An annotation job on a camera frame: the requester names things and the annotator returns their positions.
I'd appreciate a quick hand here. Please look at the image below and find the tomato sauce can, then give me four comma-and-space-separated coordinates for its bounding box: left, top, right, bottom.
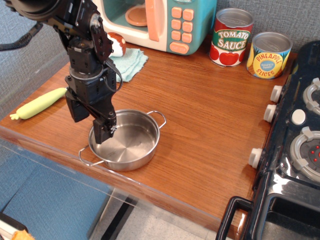
209, 8, 254, 67

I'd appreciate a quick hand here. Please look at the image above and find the plush toy mushroom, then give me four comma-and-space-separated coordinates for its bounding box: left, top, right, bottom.
107, 32, 127, 57

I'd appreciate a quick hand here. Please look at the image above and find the tray with orange object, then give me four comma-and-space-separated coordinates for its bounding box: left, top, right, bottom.
0, 212, 35, 240

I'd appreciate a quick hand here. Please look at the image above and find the teal toy microwave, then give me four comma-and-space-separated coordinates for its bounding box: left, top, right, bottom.
94, 0, 217, 56

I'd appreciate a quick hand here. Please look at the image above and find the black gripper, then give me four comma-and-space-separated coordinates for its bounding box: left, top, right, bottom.
65, 67, 117, 144

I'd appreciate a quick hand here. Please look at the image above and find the spoon with green handle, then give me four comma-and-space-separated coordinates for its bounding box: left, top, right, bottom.
9, 87, 67, 120

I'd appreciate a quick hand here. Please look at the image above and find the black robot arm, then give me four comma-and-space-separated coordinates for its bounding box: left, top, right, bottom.
0, 0, 122, 144

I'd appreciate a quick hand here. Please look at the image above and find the small stainless steel pan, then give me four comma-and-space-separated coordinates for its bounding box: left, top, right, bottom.
78, 109, 167, 172

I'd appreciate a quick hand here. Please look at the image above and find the white stove knob middle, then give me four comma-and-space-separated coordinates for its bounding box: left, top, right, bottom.
263, 104, 277, 123

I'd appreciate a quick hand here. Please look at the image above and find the white stove knob rear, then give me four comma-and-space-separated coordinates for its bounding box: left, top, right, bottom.
270, 85, 283, 103

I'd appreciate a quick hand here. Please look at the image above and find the white stove knob front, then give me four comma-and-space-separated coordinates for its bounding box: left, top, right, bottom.
248, 148, 263, 169

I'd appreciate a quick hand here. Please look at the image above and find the white stove knob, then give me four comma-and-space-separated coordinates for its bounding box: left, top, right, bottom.
248, 148, 263, 169
263, 104, 277, 123
270, 85, 283, 103

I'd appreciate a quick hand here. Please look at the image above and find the light blue folded cloth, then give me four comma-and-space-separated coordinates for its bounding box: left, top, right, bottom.
110, 48, 149, 82

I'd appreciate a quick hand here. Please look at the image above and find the orange microwave turntable plate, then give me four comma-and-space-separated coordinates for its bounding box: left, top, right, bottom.
125, 5, 147, 27

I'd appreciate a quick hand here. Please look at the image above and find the black toy stove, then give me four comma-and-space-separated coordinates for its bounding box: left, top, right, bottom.
216, 40, 320, 240

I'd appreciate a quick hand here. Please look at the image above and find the pineapple slices can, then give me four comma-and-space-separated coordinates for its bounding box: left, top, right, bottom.
246, 32, 293, 80

